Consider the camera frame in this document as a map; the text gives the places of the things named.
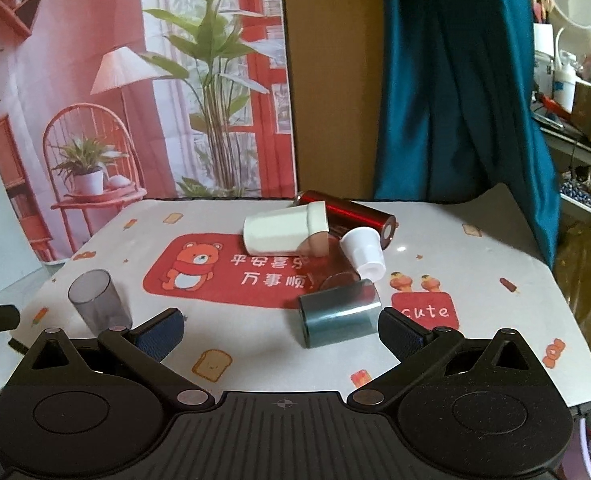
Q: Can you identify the round white mirror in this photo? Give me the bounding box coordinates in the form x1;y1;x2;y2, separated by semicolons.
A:
549;0;591;32

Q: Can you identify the white bear print tablecloth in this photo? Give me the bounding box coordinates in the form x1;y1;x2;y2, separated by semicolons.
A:
11;186;591;406

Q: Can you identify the brown transparent plastic cup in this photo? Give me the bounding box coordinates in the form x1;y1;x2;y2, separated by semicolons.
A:
294;234;361;292

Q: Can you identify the small white ridged cup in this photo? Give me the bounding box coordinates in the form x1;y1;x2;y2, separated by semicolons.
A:
340;226;387;282

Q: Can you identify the large white cylinder cup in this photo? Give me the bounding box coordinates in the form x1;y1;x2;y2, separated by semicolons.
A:
242;200;330;257

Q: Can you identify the teal blue curtain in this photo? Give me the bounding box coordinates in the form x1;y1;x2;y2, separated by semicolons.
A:
373;0;561;263

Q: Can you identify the teal transparent plastic cup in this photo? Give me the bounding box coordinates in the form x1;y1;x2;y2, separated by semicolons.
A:
297;280;382;348

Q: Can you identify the pink room printed backdrop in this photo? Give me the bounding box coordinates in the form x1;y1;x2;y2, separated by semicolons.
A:
0;0;297;262

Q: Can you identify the cluttered side shelf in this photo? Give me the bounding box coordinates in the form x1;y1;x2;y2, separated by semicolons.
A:
531;0;591;226

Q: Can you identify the red metallic tumbler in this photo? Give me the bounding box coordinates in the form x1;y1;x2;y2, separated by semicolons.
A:
293;190;397;249

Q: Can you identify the white pump bottle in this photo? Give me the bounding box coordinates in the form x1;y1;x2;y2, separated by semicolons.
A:
553;50;576;113

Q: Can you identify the grey transparent plastic cup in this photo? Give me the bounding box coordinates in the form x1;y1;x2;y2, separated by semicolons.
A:
68;269;132;336

